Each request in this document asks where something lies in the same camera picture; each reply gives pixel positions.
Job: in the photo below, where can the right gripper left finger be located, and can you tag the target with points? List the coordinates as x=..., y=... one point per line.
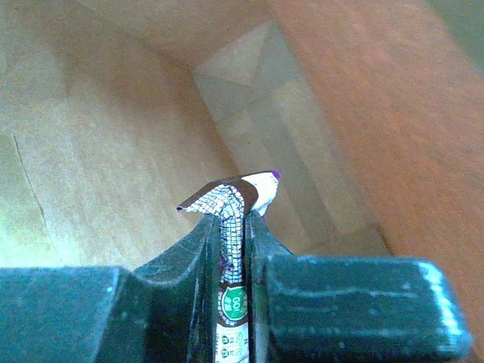
x=163, y=311

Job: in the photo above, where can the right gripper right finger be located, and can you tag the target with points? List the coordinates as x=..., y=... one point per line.
x=307, y=308

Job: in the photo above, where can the red paper bag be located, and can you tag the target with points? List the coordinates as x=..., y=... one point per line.
x=113, y=112

